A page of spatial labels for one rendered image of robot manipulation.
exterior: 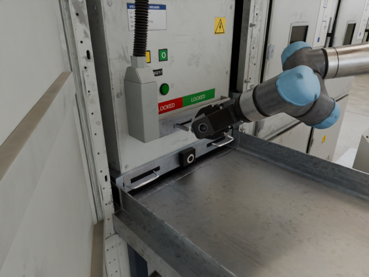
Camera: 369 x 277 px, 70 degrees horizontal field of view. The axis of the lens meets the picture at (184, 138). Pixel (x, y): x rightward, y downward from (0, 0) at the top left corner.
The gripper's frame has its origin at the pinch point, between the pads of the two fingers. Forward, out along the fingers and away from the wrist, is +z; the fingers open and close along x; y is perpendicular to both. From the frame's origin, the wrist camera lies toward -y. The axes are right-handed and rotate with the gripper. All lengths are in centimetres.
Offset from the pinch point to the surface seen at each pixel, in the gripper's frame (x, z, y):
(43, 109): 10, -29, -41
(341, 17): 22, -8, 119
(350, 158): -41, -4, 75
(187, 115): 4.8, 3.8, 3.8
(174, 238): -19.6, -7.3, -22.9
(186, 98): 9.9, 5.3, 7.4
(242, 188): -22.9, -0.4, 8.9
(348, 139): -91, 82, 284
